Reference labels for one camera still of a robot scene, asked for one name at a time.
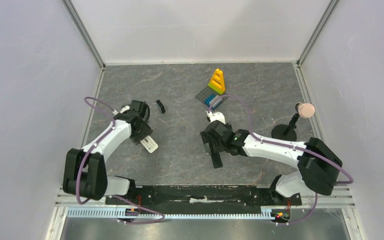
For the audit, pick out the yellow green lego tower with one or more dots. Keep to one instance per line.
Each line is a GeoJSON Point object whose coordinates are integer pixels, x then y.
{"type": "Point", "coordinates": [217, 82]}

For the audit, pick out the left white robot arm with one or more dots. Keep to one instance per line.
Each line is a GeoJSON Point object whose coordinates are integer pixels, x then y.
{"type": "Point", "coordinates": [85, 174]}

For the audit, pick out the small black plastic piece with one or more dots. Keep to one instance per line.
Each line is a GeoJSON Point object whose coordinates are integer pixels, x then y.
{"type": "Point", "coordinates": [161, 106]}

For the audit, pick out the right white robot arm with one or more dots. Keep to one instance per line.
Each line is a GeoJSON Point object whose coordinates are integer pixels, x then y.
{"type": "Point", "coordinates": [317, 167]}

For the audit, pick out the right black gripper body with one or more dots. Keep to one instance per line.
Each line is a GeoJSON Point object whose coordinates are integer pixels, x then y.
{"type": "Point", "coordinates": [210, 145]}

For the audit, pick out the black slim remote control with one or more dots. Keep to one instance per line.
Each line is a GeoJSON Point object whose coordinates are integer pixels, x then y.
{"type": "Point", "coordinates": [216, 160]}

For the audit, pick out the beige foam microphone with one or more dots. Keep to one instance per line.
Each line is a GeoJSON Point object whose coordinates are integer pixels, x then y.
{"type": "Point", "coordinates": [305, 110]}

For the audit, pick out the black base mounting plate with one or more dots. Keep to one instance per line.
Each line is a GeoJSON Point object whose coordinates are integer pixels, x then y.
{"type": "Point", "coordinates": [208, 199]}

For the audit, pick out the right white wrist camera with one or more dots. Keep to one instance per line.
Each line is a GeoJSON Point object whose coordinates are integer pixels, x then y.
{"type": "Point", "coordinates": [215, 116]}

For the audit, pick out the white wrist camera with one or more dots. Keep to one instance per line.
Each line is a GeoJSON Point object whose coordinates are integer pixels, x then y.
{"type": "Point", "coordinates": [122, 110]}
{"type": "Point", "coordinates": [215, 116]}

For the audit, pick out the white slotted cable duct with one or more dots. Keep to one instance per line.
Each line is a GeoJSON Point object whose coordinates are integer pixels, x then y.
{"type": "Point", "coordinates": [127, 213]}

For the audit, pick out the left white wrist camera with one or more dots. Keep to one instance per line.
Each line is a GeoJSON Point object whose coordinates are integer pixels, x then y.
{"type": "Point", "coordinates": [122, 110]}

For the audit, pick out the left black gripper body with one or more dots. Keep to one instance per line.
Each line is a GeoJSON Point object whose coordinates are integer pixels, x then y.
{"type": "Point", "coordinates": [144, 130]}

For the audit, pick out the black microphone stand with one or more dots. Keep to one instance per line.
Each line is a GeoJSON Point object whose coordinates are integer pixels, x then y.
{"type": "Point", "coordinates": [286, 132]}

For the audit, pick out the grey blue lego plate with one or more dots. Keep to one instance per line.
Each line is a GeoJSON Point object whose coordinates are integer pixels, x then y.
{"type": "Point", "coordinates": [210, 97]}

